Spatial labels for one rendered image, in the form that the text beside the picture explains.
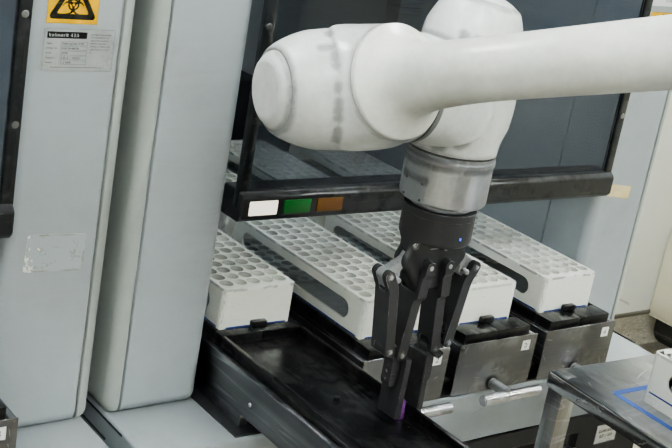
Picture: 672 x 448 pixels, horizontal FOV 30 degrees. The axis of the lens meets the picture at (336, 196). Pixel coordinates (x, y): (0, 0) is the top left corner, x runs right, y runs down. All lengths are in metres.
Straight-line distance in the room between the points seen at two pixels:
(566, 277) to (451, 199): 0.50
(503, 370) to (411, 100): 0.65
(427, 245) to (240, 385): 0.28
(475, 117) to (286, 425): 0.38
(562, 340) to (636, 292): 2.24
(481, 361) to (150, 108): 0.56
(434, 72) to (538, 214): 0.85
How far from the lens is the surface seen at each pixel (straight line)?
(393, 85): 1.05
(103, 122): 1.26
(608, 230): 1.82
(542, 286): 1.68
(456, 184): 1.22
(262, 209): 1.36
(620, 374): 1.56
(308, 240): 1.64
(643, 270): 3.91
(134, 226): 1.32
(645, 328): 4.03
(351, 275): 1.55
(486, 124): 1.20
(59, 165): 1.26
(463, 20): 1.19
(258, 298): 1.46
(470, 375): 1.59
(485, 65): 1.01
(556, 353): 1.69
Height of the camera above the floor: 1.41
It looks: 17 degrees down
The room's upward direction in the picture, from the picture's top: 10 degrees clockwise
